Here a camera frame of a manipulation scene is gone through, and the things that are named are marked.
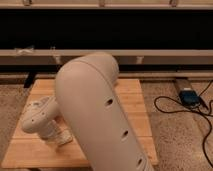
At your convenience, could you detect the white sponge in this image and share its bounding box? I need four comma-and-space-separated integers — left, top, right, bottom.
57, 132, 73, 146

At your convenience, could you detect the grey metal rail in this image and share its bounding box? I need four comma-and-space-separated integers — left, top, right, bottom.
0, 49, 213, 65

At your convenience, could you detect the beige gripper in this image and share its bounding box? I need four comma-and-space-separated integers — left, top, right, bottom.
40, 126, 72, 145

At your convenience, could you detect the blue power box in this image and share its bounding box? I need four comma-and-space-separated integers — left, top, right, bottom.
179, 90, 199, 107

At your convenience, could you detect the wooden table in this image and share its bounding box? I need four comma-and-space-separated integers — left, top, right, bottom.
1, 79, 158, 169

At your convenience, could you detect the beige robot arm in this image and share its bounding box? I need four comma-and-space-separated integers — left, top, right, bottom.
21, 52, 154, 171

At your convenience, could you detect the black cable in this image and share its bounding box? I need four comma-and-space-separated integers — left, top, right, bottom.
153, 79, 213, 169

